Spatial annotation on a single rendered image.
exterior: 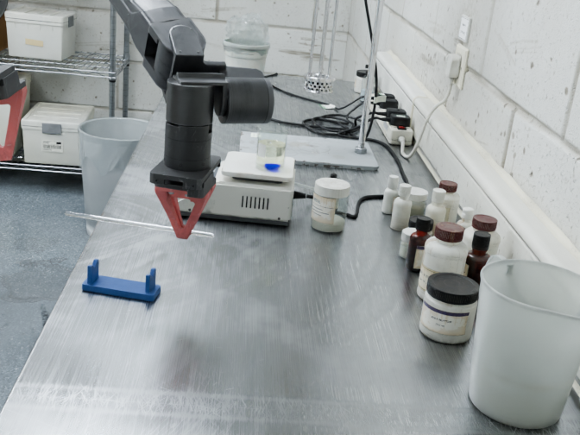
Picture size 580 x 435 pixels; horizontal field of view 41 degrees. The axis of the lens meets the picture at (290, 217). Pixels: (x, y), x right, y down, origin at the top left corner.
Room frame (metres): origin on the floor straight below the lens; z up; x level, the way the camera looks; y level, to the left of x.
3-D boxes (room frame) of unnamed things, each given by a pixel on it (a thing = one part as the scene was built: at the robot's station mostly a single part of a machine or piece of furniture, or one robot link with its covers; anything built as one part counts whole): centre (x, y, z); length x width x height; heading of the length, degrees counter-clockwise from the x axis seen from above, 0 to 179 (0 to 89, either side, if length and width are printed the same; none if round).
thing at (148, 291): (0.94, 0.21, 0.77); 0.10 x 0.03 x 0.04; 83
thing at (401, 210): (1.28, -0.19, 0.79); 0.03 x 0.03 x 0.08
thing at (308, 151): (1.69, -0.02, 0.76); 0.30 x 0.20 x 0.01; 94
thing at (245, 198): (1.29, 0.09, 0.79); 0.22 x 0.13 x 0.08; 90
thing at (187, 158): (0.93, 0.13, 0.96); 0.10 x 0.07 x 0.07; 173
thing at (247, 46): (2.36, 0.18, 0.86); 0.14 x 0.14 x 0.21
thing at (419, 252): (1.11, -0.20, 0.79); 0.03 x 0.03 x 0.08
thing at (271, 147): (1.27, 0.04, 0.87); 0.06 x 0.05 x 0.08; 169
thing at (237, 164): (1.29, 0.06, 0.83); 0.12 x 0.12 x 0.01; 0
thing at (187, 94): (0.93, 0.13, 1.02); 0.07 x 0.06 x 0.07; 114
